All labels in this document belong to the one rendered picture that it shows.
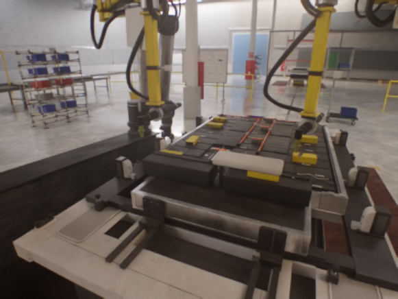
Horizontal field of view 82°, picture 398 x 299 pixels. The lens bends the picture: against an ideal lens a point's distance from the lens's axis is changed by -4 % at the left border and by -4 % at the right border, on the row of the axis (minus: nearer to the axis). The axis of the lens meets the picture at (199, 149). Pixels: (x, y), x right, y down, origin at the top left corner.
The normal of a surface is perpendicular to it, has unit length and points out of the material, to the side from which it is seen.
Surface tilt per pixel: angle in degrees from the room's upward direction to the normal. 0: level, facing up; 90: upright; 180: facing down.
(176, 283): 0
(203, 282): 0
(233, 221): 90
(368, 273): 0
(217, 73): 90
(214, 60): 90
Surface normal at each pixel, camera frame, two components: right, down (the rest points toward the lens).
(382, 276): 0.00, -0.93
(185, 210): -0.39, 0.33
